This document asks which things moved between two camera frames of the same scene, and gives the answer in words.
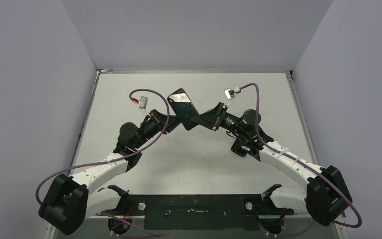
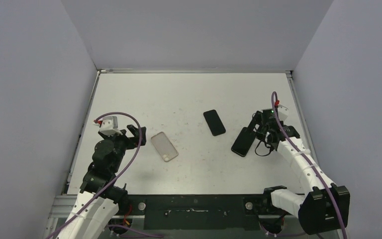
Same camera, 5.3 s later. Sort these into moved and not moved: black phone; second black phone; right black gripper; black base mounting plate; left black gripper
Moved: right black gripper; black phone; left black gripper
Not moved: black base mounting plate; second black phone
